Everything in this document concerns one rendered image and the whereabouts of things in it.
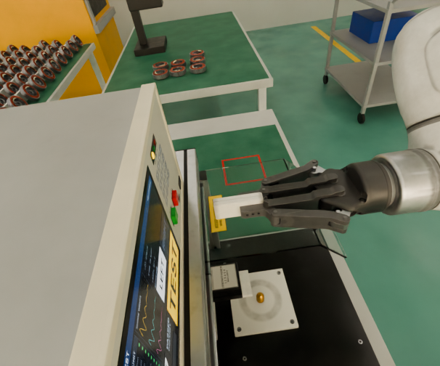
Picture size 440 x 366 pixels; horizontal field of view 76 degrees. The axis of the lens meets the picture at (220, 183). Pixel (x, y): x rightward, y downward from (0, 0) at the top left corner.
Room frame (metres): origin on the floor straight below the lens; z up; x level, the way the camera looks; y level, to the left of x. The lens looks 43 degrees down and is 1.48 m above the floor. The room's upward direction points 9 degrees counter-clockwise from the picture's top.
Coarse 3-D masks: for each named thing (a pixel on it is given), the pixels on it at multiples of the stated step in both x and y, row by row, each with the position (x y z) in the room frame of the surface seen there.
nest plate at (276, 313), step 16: (256, 272) 0.38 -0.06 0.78; (272, 272) 0.37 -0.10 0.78; (256, 288) 0.33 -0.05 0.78; (272, 288) 0.33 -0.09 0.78; (240, 304) 0.30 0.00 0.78; (256, 304) 0.29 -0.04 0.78; (272, 304) 0.29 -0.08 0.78; (288, 304) 0.28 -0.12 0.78; (240, 320) 0.26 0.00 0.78; (256, 320) 0.26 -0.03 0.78; (272, 320) 0.25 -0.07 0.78; (288, 320) 0.25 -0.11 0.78
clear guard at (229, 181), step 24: (216, 168) 0.50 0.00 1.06; (240, 168) 0.49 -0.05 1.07; (264, 168) 0.47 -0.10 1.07; (288, 168) 0.46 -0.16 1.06; (216, 192) 0.42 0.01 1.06; (240, 216) 0.35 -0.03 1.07; (264, 216) 0.34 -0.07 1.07; (216, 240) 0.30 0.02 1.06; (240, 240) 0.29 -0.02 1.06; (264, 240) 0.28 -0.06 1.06; (288, 240) 0.28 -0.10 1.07; (312, 240) 0.27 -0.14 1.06; (336, 240) 0.29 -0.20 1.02
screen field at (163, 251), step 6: (162, 210) 0.24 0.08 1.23; (162, 216) 0.23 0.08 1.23; (162, 222) 0.22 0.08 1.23; (162, 228) 0.21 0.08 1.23; (162, 234) 0.20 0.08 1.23; (162, 240) 0.20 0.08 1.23; (162, 246) 0.19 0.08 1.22; (162, 252) 0.18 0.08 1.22; (162, 258) 0.18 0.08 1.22; (162, 264) 0.17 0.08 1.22; (162, 270) 0.16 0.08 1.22; (162, 276) 0.16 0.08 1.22; (162, 282) 0.15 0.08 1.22; (156, 288) 0.13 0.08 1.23; (162, 288) 0.14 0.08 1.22; (162, 294) 0.14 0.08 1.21
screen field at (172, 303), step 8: (176, 248) 0.23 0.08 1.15; (176, 256) 0.22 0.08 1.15; (176, 264) 0.21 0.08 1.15; (168, 272) 0.18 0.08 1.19; (176, 272) 0.20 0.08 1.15; (168, 280) 0.17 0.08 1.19; (176, 280) 0.19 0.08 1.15; (168, 288) 0.16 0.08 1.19; (176, 288) 0.18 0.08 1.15; (168, 296) 0.15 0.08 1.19; (176, 296) 0.17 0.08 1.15; (168, 304) 0.14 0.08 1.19; (176, 304) 0.16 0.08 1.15; (176, 312) 0.15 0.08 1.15; (176, 320) 0.14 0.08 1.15
